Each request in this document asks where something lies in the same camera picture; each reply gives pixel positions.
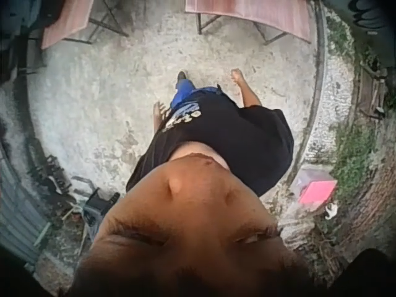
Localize pink cloth folding table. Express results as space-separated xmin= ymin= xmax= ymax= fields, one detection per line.
xmin=40 ymin=0 xmax=130 ymax=50
xmin=184 ymin=0 xmax=312 ymax=46

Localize small white object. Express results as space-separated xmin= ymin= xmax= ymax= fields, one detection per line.
xmin=324 ymin=202 xmax=338 ymax=220

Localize person's legs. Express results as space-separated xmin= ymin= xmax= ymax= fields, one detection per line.
xmin=170 ymin=70 xmax=224 ymax=110

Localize heap of black metal parts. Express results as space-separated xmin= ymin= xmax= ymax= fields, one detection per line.
xmin=26 ymin=154 xmax=75 ymax=205

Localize corrugated metal sheet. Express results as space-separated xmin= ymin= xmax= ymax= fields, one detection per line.
xmin=0 ymin=154 xmax=52 ymax=264

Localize person's right hand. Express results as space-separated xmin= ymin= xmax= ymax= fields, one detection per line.
xmin=230 ymin=68 xmax=246 ymax=86

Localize person's left hand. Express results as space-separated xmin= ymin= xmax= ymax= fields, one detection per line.
xmin=152 ymin=101 xmax=168 ymax=125

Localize pink plastic box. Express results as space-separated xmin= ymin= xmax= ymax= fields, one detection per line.
xmin=292 ymin=168 xmax=338 ymax=205

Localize heap of wooden boards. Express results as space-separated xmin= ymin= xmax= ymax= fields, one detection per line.
xmin=355 ymin=63 xmax=389 ymax=120

